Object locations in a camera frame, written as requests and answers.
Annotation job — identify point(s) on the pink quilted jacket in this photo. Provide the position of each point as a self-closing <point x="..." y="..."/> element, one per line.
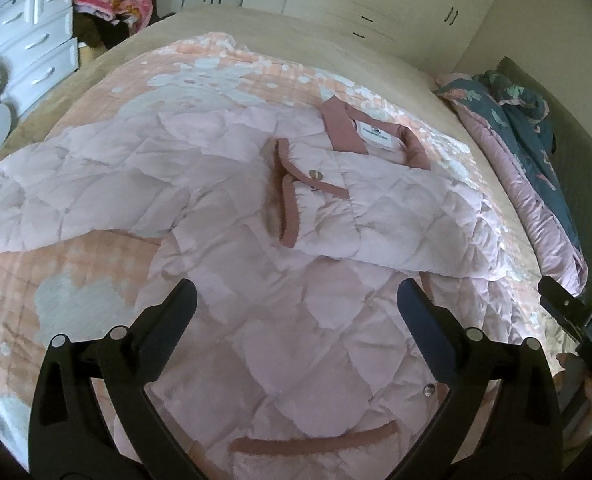
<point x="296" y="225"/>

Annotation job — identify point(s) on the peach patterned blanket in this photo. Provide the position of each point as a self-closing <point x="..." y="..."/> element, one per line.
<point x="296" y="197"/>

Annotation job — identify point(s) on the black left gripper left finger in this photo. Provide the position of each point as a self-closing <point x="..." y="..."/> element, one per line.
<point x="69" y="437"/>

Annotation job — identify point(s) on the beige bed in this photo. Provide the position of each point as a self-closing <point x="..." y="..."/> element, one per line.
<point x="326" y="40"/>

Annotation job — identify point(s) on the white chest of drawers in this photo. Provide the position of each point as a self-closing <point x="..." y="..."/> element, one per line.
<point x="38" y="50"/>

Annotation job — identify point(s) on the dark green headboard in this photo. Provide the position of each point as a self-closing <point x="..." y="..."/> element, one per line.
<point x="572" y="160"/>

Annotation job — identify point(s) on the pink yellow cartoon cloth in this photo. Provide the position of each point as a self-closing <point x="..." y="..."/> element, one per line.
<point x="136" y="14"/>

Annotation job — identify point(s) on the dark chair under clothes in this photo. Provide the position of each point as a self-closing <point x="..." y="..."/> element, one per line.
<point x="96" y="32"/>

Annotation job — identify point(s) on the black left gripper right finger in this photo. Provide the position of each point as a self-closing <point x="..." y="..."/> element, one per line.
<point x="523" y="435"/>

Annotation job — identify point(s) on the teal and pink duvet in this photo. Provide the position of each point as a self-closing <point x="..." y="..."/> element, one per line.
<point x="512" y="126"/>

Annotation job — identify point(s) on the person's right hand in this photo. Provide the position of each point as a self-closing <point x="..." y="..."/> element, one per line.
<point x="573" y="385"/>

